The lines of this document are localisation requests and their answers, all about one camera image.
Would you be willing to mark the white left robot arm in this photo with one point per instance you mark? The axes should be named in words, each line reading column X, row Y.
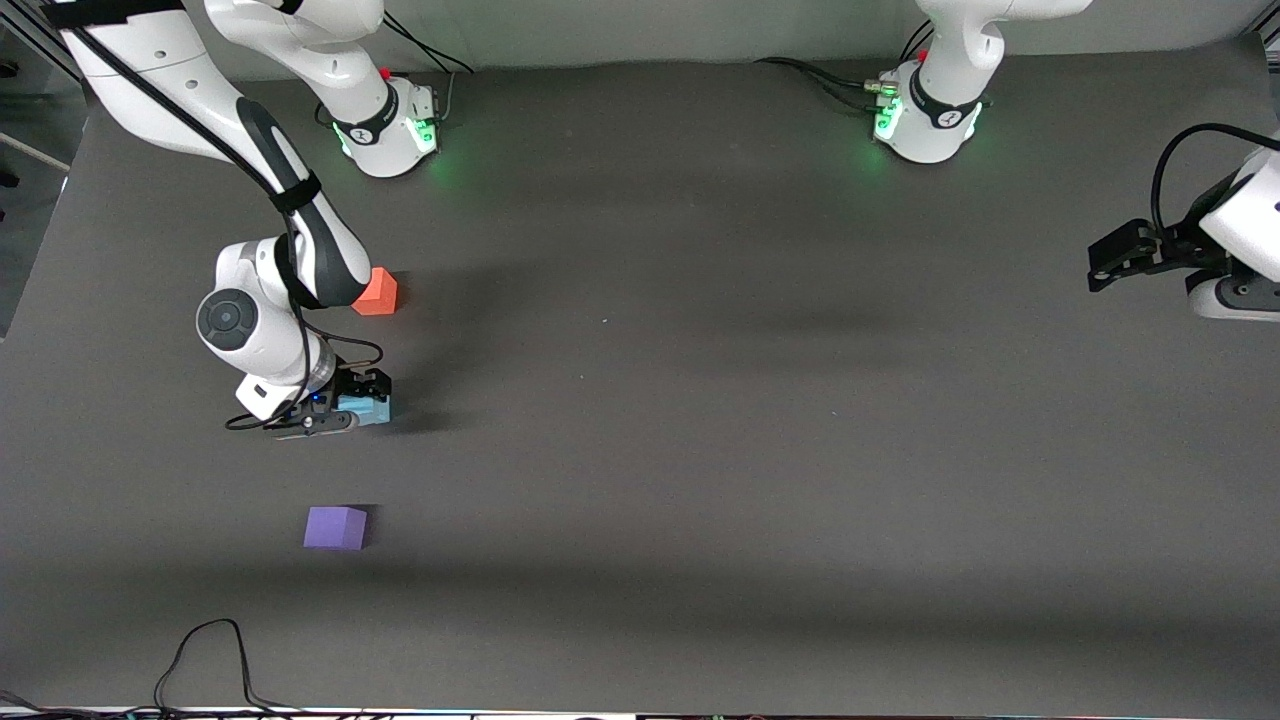
column 940, row 110

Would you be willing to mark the purple foam block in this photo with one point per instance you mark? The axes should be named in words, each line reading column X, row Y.
column 334, row 528

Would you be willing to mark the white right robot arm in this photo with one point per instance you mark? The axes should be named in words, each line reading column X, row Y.
column 160, row 90

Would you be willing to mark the orange foam block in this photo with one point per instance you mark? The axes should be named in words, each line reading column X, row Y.
column 380, row 295

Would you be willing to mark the light blue foam block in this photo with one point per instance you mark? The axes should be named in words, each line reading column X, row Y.
column 372, row 410

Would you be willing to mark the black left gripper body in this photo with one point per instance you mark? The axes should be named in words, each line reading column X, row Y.
column 1176, row 247

